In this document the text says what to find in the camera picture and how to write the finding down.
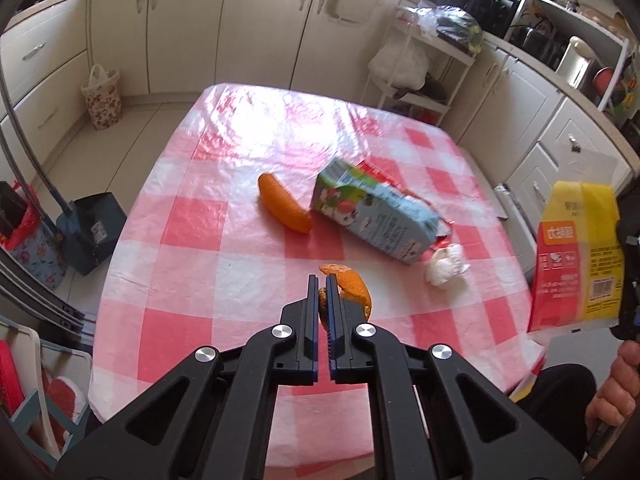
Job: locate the white countertop shelf rack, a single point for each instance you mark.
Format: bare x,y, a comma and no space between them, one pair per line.
575,17

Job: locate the cream drawer cabinet under stove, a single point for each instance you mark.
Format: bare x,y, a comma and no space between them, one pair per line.
40,70

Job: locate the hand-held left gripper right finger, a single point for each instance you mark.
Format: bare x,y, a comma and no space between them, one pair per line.
334,330

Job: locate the cream panelled drawer unit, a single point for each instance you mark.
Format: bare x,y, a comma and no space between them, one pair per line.
565,160

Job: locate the black toaster oven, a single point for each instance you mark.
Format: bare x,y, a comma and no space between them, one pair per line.
510,5

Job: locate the floral waste basket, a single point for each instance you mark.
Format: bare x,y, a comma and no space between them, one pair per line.
102,105

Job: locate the person's right hand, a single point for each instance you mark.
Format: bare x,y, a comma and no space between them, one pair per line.
612,400

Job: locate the clear plastic bag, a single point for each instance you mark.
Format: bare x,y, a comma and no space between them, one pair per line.
425,18

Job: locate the blue white storage shelf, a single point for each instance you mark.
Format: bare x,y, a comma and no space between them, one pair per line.
22,402

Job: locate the curled orange peel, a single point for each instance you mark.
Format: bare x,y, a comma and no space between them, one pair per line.
354,287

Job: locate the small white tissue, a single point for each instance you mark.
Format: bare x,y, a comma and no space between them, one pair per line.
445,267

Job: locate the cream two door base cabinet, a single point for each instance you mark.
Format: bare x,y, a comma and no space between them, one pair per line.
505,100

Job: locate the black frying pan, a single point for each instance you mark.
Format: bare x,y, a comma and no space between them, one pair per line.
425,92

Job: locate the white plastic bag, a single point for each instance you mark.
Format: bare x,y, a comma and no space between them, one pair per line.
400,65

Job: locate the floral bin with red bag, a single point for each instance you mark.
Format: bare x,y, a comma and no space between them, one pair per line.
30,252

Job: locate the red foil wrapper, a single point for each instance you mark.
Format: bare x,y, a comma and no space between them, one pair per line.
374,166

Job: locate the blue milk carton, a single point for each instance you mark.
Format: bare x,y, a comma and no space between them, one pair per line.
380,215

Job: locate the person's black trouser leg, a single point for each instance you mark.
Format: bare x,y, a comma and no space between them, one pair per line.
555,410

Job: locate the pink checked tablecloth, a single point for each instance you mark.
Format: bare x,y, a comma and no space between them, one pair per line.
200,240

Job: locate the orange carrot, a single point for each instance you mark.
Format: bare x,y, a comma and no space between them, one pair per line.
285,203

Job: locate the white electric water boiler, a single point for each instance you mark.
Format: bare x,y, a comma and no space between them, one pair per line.
577,60

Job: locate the yellow snack packet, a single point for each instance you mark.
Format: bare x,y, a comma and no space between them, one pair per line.
580,255

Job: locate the cream sink base cabinets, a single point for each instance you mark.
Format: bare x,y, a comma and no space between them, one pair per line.
200,25

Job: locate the dark bag of vegetables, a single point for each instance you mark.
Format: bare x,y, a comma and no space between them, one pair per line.
457,26

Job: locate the white trolley rack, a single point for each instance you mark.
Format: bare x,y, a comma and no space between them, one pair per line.
452,47

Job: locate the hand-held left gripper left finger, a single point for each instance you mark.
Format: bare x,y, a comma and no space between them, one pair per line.
311,320

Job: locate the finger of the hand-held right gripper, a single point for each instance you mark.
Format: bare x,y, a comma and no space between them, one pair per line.
629,232

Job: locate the red hanging pan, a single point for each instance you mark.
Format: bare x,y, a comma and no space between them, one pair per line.
606,81

